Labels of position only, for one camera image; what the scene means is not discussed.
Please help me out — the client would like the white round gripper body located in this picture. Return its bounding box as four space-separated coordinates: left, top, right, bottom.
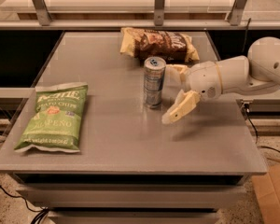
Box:
185 62 222 101

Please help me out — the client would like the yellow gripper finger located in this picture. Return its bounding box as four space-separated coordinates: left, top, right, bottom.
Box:
161 90 200 124
166 64 189 87

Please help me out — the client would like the silver blue redbull can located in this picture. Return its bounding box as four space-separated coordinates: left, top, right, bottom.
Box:
144 57 166 108

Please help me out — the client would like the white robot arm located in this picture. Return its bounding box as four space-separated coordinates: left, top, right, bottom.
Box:
162 36 280 124

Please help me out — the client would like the brown yellow chips bag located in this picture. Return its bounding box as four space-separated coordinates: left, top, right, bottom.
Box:
120 27 200 63

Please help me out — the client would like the cardboard box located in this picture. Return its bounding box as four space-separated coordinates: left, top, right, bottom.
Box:
252 164 280 224

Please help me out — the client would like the green kettle chips bag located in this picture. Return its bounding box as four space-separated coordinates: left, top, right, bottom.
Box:
14 82 88 153

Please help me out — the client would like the metal rail frame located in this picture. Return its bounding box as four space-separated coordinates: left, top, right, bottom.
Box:
0 0 280 31

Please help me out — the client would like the black floor cable left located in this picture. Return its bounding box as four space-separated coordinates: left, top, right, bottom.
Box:
0 171 50 224

